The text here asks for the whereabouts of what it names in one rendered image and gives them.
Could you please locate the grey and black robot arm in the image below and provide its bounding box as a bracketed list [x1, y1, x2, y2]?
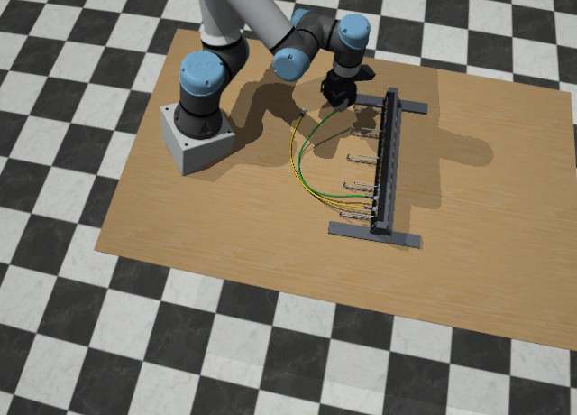
[174, 0, 376, 140]

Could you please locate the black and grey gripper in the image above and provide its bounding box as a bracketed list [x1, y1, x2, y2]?
[320, 69, 358, 112]

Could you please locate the grey port rack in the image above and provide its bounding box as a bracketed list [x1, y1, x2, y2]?
[328, 87, 427, 248]

